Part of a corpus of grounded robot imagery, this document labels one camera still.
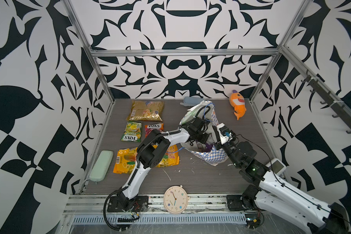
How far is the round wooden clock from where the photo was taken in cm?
72

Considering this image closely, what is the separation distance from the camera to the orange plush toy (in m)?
1.10

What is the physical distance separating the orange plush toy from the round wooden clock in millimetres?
633
